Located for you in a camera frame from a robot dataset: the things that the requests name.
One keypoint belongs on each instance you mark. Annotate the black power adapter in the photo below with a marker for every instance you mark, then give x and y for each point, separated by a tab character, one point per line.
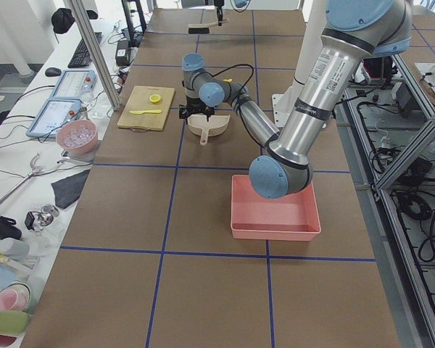
123	53

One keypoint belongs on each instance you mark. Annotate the beige hand brush black bristles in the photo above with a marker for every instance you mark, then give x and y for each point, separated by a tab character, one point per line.
204	28

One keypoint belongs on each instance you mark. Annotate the pink plastic bin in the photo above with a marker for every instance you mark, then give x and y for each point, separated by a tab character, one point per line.
291	218

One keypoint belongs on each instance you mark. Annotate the black computer mouse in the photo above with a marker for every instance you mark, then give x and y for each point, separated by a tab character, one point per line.
52	72

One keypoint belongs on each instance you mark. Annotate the yellow lemon slices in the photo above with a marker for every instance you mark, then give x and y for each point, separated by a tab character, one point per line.
155	98

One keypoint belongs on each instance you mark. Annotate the aluminium frame post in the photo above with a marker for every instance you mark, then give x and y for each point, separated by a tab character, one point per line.
87	34

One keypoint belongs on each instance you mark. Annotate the wooden cutting board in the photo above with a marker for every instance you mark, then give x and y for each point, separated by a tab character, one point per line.
139	100

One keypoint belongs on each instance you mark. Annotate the yellow plastic knife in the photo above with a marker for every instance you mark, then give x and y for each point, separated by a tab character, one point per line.
146	112

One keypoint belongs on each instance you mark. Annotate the black cap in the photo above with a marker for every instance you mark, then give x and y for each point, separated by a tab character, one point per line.
62	20

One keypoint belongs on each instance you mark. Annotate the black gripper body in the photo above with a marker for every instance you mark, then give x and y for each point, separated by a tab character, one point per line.
196	105

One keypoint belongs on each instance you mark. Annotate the upper blue teach pendant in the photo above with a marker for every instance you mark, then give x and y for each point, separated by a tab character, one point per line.
73	83

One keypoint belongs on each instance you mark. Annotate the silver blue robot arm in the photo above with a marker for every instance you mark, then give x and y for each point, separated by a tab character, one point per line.
354	31

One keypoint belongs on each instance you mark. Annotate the dark grey cloth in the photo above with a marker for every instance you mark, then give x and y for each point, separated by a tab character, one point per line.
68	190

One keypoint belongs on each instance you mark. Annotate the beige plastic dustpan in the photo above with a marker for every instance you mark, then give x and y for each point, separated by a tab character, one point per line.
199	126

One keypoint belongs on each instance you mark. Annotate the blue teach pendant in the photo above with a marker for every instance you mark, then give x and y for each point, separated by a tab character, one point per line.
53	115
73	83

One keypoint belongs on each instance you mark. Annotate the pink bowl with clear pieces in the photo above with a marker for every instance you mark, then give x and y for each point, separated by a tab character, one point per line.
78	137

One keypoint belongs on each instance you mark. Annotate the lower blue teach pendant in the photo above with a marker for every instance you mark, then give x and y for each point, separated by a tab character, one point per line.
53	115

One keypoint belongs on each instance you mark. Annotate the black keyboard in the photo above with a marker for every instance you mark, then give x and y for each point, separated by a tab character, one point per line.
81	57

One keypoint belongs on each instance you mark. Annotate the metal grabber tongs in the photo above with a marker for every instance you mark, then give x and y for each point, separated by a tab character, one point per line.
35	171

